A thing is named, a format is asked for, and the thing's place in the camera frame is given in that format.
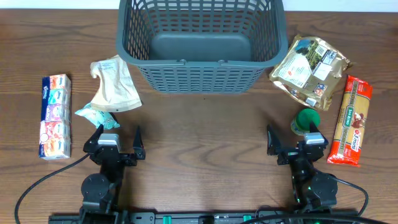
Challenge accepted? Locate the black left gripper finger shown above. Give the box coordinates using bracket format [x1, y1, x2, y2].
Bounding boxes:
[86, 124, 104, 146]
[133, 126, 144, 150]

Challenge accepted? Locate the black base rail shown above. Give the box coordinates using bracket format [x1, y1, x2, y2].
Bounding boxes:
[48, 210, 361, 224]

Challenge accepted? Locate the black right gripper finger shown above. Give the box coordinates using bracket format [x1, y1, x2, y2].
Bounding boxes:
[267, 124, 281, 149]
[310, 122, 320, 133]

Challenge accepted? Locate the green lidded seasoning jar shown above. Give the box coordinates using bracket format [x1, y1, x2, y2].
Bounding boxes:
[290, 108, 320, 136]

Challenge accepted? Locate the gold foil snack bag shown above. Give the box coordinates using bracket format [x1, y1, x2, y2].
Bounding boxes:
[269, 35, 353, 111]

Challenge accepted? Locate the grey plastic lattice basket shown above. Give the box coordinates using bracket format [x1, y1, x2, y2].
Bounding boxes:
[116, 0, 288, 94]

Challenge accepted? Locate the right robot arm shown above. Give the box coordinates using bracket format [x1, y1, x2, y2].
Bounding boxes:
[267, 123, 338, 212]

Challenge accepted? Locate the black left cable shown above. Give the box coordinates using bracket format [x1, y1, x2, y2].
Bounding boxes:
[14, 152, 91, 224]

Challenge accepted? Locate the mint green wipes packet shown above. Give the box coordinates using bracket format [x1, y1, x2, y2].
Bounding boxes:
[75, 103, 120, 129]

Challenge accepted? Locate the beige paper pouch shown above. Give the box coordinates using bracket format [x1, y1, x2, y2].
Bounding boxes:
[90, 55, 142, 113]

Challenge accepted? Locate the black cable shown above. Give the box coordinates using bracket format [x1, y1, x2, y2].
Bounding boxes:
[14, 152, 91, 224]
[239, 177, 398, 224]

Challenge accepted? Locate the black right cable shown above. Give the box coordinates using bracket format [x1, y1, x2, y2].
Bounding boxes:
[239, 177, 398, 224]

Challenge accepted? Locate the Kleenex tissue multipack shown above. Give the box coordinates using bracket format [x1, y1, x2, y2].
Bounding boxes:
[39, 74, 72, 160]

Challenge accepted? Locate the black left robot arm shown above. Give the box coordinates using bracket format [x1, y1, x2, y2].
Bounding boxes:
[81, 125, 146, 213]

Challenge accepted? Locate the red San Remo spaghetti pack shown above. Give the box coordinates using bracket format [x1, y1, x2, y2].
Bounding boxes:
[327, 76, 373, 166]

